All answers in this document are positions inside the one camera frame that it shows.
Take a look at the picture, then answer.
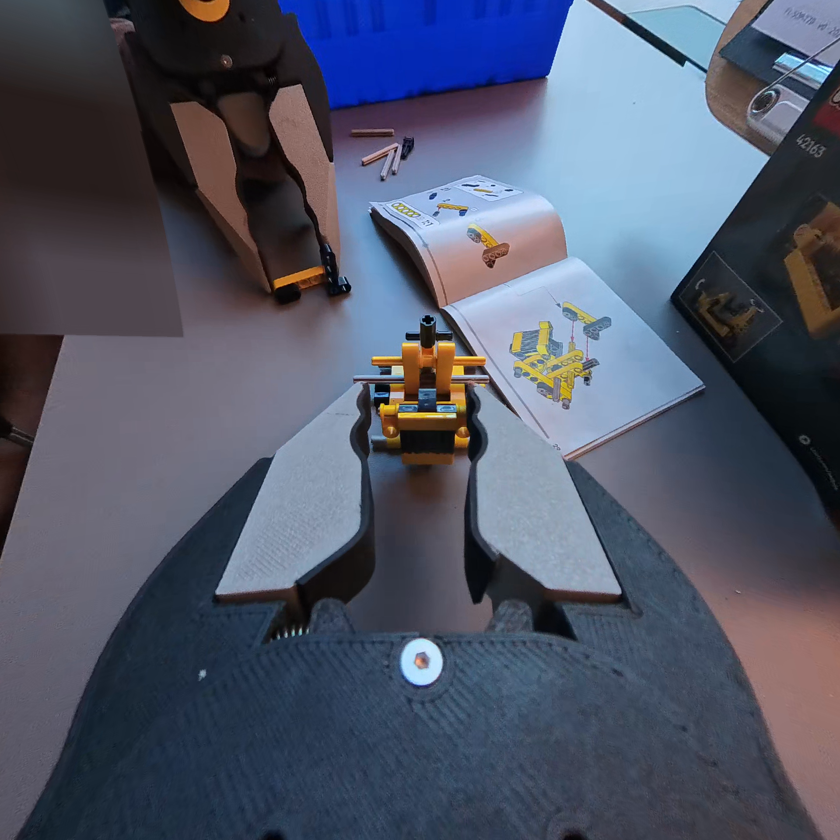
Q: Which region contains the yellow and black lego model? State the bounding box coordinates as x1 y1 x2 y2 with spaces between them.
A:
353 315 490 467

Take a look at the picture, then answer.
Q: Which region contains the black clipboard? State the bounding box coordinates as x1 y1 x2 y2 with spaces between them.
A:
720 18 840 89

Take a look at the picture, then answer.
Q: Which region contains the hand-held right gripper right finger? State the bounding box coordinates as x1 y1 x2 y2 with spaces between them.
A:
463 386 623 606

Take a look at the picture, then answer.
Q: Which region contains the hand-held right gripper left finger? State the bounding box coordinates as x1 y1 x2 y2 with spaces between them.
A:
215 382 376 608

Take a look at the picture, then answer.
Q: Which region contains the white device with metal ring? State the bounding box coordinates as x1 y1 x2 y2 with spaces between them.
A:
746 84 820 149

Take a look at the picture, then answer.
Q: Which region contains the lego instruction booklet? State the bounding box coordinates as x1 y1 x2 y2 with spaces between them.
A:
369 174 706 460

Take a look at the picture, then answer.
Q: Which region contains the round wooden tray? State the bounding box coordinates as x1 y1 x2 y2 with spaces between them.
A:
705 0 840 157

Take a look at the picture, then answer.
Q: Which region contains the glass panel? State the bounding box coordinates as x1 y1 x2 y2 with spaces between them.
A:
586 0 728 70

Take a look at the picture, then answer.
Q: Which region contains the white paper sheet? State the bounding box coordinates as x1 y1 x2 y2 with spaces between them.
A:
751 0 840 52

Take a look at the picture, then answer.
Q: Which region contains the black lego set box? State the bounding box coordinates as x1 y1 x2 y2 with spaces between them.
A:
670 66 840 526

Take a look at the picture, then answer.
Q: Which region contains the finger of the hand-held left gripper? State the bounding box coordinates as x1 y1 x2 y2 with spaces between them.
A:
141 73 277 294
268 83 343 277

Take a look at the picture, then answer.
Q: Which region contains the blue plastic bin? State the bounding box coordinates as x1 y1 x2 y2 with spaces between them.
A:
278 0 576 110

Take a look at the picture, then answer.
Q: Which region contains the small yellow black lego assembly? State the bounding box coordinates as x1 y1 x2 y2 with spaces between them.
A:
272 243 352 304

